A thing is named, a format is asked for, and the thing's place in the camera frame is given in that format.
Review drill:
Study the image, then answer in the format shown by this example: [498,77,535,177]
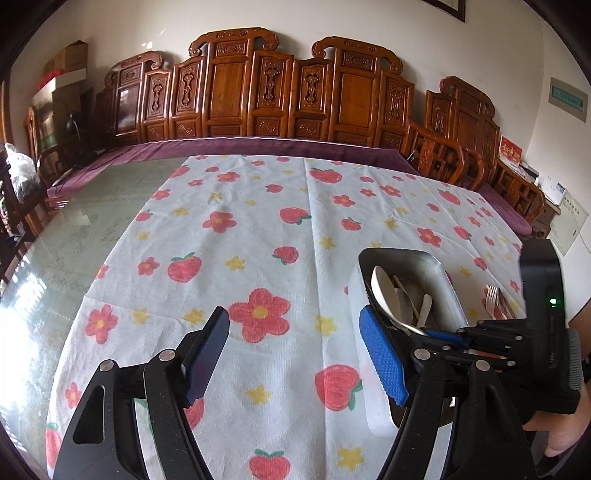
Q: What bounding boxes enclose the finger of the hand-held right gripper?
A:
[435,343,526,371]
[423,318,528,348]

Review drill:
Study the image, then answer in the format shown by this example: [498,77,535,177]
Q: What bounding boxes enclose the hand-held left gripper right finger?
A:
[359,306,536,480]

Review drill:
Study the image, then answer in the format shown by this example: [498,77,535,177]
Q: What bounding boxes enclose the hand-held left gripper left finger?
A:
[54,306,230,480]

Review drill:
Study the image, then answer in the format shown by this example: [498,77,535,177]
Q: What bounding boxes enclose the metal spoon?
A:
[396,286,432,337]

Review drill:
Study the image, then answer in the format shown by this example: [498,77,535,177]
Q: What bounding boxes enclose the large white spoon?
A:
[371,265,403,325]

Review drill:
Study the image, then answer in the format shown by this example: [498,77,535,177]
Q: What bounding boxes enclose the rectangular metal tin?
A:
[348,248,470,437]

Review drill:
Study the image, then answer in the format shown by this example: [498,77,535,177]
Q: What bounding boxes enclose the person's right hand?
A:
[544,414,590,457]

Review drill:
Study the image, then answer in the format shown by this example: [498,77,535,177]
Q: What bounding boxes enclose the metal fork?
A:
[485,285,504,320]

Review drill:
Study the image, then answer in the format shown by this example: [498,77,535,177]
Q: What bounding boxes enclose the purple armchair cushion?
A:
[475,185,534,234]

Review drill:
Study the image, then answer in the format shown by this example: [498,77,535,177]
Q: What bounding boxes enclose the strawberry flower print tablecloth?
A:
[46,154,530,480]

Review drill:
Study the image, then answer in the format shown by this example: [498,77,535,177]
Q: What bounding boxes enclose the white box with blue label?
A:
[544,178,569,206]

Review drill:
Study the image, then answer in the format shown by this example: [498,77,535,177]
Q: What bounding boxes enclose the red card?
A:
[501,136,523,169]

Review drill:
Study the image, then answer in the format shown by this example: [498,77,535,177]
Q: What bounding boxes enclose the carved wooden armchair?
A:
[406,76,546,237]

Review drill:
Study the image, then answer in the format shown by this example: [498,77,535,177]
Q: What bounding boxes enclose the dark wooden chair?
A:
[0,157,48,280]

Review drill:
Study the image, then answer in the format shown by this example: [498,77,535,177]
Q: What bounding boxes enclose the clear plastic bag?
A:
[4,142,41,205]

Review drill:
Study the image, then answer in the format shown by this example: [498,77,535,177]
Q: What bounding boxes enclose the carved wooden sofa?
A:
[46,31,422,213]

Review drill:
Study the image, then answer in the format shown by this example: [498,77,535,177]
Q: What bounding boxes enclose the dark cabinet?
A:
[34,87,99,154]

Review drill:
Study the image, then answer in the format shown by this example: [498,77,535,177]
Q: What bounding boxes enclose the red cloth bundle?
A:
[36,69,62,92]

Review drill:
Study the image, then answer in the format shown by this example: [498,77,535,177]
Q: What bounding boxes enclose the framed peacock flower painting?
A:
[428,0,467,22]

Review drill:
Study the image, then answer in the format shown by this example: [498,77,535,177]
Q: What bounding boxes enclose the brown cardboard box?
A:
[43,41,89,78]

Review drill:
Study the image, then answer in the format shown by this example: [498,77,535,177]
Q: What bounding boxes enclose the grey wall panel green strip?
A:
[549,77,587,122]

